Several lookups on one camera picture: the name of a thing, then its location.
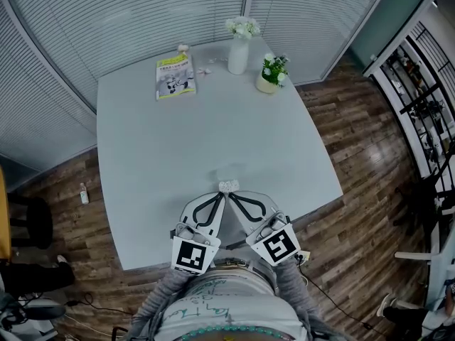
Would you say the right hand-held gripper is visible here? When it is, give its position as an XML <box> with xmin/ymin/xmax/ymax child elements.
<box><xmin>227</xmin><ymin>190</ymin><xmax>301</xmax><ymax>268</ymax></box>

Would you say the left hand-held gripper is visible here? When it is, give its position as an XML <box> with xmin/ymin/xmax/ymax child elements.
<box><xmin>171</xmin><ymin>191</ymin><xmax>227</xmax><ymax>275</ymax></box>

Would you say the person's left forearm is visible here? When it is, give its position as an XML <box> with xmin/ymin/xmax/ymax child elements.
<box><xmin>131</xmin><ymin>271</ymin><xmax>193</xmax><ymax>341</ymax></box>

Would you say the person's right forearm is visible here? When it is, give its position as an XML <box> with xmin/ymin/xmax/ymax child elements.
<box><xmin>275</xmin><ymin>259</ymin><xmax>323</xmax><ymax>333</ymax></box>

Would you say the person's belt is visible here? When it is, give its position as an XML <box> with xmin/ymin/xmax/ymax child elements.
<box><xmin>209</xmin><ymin>257</ymin><xmax>278</xmax><ymax>280</ymax></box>

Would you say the person's white printed shirt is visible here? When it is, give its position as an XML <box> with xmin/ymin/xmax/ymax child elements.
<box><xmin>158</xmin><ymin>268</ymin><xmax>306</xmax><ymax>341</ymax></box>

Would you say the cream plant pot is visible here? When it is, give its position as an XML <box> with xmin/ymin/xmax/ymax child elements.
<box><xmin>255</xmin><ymin>73</ymin><xmax>279</xmax><ymax>94</ymax></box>

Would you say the green-edged magazine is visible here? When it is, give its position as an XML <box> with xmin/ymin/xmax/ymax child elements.
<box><xmin>155</xmin><ymin>55</ymin><xmax>198</xmax><ymax>102</ymax></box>

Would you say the green plant with white flowers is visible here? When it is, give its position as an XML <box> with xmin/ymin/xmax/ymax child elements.
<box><xmin>262</xmin><ymin>53</ymin><xmax>291</xmax><ymax>87</ymax></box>

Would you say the white ribbed vase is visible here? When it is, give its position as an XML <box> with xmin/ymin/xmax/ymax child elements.
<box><xmin>227</xmin><ymin>38</ymin><xmax>250</xmax><ymax>75</ymax></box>

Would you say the white flower bouquet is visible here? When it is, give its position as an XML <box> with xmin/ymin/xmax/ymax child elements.
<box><xmin>224</xmin><ymin>16</ymin><xmax>261</xmax><ymax>41</ymax></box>

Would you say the grey office chair base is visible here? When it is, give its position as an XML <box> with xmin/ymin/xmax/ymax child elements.
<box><xmin>0</xmin><ymin>302</ymin><xmax>67</xmax><ymax>337</ymax></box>

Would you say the white shelf with black rack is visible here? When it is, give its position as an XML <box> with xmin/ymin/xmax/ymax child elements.
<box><xmin>362</xmin><ymin>21</ymin><xmax>455</xmax><ymax>180</ymax></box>

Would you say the round yellow wooden table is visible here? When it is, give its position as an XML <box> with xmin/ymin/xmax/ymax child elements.
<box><xmin>0</xmin><ymin>165</ymin><xmax>12</xmax><ymax>262</ymax></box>

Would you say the teal bead string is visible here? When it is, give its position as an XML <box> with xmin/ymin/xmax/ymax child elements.
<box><xmin>176</xmin><ymin>325</ymin><xmax>285</xmax><ymax>341</ymax></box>

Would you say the long black cable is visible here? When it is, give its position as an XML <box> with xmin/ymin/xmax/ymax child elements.
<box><xmin>296</xmin><ymin>261</ymin><xmax>388</xmax><ymax>333</ymax></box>

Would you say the thin black cable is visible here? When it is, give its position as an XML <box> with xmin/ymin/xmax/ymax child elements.
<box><xmin>65</xmin><ymin>293</ymin><xmax>134</xmax><ymax>314</ymax></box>

